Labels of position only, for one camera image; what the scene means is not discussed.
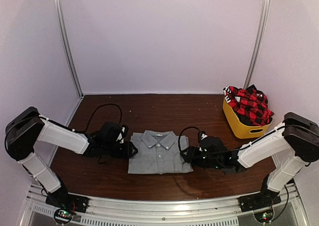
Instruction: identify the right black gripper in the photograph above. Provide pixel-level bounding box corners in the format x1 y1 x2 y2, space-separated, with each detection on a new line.
180 146 222 170

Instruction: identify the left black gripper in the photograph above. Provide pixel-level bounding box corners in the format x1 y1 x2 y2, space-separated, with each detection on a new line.
103 140 138 158

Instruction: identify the grey long sleeve shirt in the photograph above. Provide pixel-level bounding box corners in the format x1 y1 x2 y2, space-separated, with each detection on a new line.
128 130 193 174

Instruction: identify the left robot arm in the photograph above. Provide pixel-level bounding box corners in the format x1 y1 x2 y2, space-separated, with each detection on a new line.
4 107 138 208

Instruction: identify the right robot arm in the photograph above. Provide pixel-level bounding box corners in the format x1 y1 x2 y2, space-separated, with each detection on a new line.
179 112 319 207

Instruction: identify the yellow plastic bin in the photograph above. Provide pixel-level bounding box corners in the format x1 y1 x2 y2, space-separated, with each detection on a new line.
222 99 270 139

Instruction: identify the red black plaid shirt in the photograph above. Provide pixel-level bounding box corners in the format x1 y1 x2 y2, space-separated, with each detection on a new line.
223 85 274 126

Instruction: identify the left circuit board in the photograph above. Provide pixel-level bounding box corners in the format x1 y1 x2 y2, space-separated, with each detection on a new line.
53 209 74 224

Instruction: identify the circuit board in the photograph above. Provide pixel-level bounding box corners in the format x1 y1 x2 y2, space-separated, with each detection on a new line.
254 210 274 224
53 209 74 224

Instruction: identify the right circuit board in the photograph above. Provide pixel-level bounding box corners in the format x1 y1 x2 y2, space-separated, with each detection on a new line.
254 210 274 224

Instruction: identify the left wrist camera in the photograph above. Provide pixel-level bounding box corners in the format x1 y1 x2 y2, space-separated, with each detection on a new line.
117 125 129 144

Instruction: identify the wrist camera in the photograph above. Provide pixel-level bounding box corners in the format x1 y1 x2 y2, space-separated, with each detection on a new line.
197 130 208 143
117 125 129 144

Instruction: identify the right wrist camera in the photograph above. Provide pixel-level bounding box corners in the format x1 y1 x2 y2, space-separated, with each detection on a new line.
197 130 208 143

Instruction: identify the right black cable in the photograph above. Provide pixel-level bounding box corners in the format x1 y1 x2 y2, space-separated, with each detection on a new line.
178 126 202 153

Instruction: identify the black cable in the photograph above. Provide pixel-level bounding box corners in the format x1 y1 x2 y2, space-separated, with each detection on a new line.
72 103 123 133
178 126 202 153

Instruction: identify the left black cable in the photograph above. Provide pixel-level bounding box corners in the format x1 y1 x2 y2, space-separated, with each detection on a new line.
72 103 123 133

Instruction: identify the front aluminium rail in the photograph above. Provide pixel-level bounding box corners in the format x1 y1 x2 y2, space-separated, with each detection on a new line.
17 183 310 226

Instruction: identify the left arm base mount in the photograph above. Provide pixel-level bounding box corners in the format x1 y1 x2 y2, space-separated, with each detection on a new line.
45 193 89 213

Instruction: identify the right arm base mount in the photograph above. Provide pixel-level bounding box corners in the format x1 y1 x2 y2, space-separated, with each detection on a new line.
238 192 281 212

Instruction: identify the left aluminium frame post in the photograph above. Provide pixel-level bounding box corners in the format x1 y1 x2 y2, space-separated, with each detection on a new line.
54 0 84 98

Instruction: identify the aluminium frame post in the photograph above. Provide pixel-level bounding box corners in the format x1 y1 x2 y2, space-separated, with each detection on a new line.
54 0 84 98
244 0 271 88

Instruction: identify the right aluminium frame post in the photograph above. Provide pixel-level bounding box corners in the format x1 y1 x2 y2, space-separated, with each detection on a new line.
244 0 271 88

